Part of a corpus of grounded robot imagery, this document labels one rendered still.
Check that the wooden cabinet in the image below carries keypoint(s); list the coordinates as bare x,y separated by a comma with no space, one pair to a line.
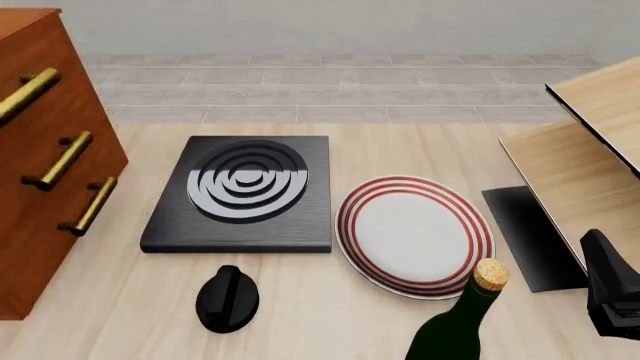
30,262

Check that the pale wooden rack, black base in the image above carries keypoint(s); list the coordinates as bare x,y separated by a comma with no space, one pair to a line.
585,165

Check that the white plate with red rings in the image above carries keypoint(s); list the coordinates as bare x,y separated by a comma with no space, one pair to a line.
410,240

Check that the round black stove knob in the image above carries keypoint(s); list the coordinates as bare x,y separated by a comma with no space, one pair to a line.
225,300

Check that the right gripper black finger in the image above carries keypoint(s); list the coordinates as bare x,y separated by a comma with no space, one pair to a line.
612,273

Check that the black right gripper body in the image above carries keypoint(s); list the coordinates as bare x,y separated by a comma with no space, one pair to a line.
617,318

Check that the dark green corked bottle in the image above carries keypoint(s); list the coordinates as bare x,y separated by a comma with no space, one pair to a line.
450,330

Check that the flat black stove plate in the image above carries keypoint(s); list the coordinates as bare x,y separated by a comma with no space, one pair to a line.
305,225

